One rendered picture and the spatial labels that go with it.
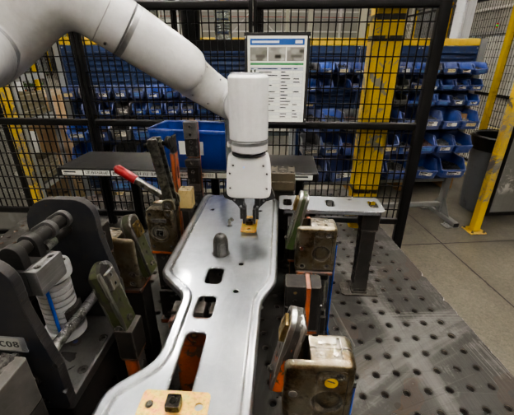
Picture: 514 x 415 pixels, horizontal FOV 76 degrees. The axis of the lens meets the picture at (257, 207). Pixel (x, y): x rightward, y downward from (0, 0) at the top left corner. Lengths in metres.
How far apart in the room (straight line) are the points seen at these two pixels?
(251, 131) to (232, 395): 0.47
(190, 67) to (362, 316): 0.79
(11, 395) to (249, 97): 0.57
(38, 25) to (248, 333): 0.56
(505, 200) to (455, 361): 2.55
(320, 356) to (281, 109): 0.98
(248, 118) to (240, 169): 0.11
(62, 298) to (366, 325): 0.76
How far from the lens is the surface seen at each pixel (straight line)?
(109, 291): 0.55
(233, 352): 0.51
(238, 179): 0.74
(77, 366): 0.60
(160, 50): 0.63
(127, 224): 0.66
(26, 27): 0.66
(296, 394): 0.49
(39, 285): 0.47
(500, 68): 4.80
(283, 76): 1.26
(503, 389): 1.01
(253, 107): 0.69
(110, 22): 0.62
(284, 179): 1.01
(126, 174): 0.83
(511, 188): 3.43
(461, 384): 0.97
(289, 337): 0.42
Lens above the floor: 1.38
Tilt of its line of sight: 25 degrees down
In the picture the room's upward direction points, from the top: straight up
